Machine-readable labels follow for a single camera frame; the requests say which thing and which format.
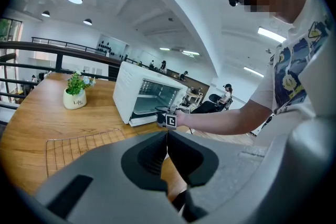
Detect black office chair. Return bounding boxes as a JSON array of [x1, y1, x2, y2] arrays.
[[193, 93, 224, 114]]

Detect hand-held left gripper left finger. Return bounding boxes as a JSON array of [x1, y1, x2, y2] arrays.
[[35, 131, 184, 224]]

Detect white toaster oven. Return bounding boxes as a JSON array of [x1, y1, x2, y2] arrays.
[[112, 61, 190, 128]]

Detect white pot with green plant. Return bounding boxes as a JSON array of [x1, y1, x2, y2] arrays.
[[62, 70, 97, 110]]

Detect person's right forearm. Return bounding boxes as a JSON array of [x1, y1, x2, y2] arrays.
[[176, 99, 274, 136]]

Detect white wall board black items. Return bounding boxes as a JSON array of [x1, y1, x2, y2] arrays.
[[97, 34, 129, 57]]

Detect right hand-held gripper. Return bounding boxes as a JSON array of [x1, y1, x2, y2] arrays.
[[154, 104, 191, 131]]

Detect metal wire oven rack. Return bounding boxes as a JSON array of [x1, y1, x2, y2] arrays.
[[46, 128, 127, 179]]

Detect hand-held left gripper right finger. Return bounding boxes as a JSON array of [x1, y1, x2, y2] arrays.
[[166, 131, 267, 224]]

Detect black metal railing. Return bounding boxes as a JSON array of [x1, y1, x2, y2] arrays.
[[0, 40, 127, 124]]

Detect rectangular ceiling light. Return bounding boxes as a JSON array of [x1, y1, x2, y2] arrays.
[[257, 26, 287, 43], [243, 66, 265, 78]]

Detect large glass window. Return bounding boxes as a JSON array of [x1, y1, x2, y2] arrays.
[[0, 18, 23, 42]]

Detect person's white printed shirt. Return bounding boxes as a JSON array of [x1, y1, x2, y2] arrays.
[[248, 0, 334, 140]]

